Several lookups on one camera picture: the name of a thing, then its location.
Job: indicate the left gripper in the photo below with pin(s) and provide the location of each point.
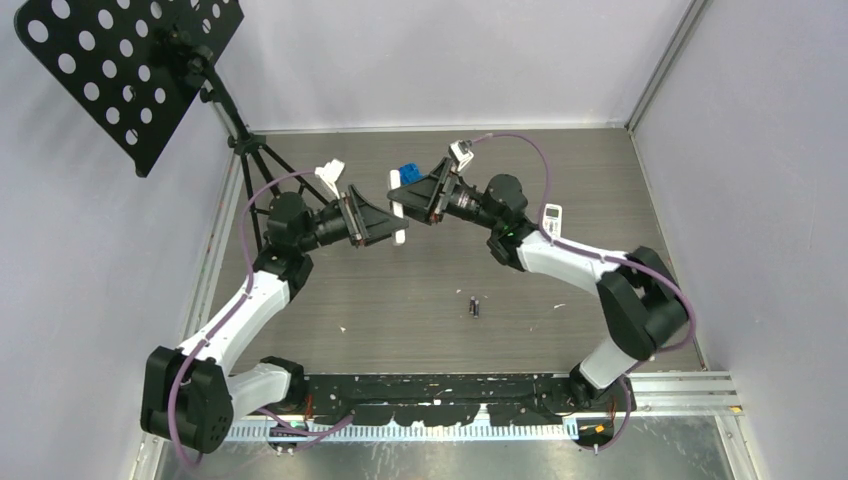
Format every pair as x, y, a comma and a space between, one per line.
371, 225

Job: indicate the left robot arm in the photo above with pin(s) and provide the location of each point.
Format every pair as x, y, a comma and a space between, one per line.
225, 331

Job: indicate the white remote control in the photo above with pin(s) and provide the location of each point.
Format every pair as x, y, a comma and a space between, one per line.
394, 182
552, 220

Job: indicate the black music stand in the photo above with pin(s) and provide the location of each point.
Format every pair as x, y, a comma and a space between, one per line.
137, 66

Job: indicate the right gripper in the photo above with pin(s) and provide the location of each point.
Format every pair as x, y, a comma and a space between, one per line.
422, 199

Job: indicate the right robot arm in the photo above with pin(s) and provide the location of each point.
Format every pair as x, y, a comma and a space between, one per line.
641, 303

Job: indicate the aluminium rail frame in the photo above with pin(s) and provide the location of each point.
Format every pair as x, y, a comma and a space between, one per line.
667, 394

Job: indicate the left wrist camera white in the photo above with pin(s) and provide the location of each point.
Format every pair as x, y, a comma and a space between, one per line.
328, 175

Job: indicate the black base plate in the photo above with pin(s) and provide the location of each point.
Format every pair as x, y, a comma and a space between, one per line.
441, 400

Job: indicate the blue toy car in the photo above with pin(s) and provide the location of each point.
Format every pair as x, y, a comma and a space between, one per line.
409, 173

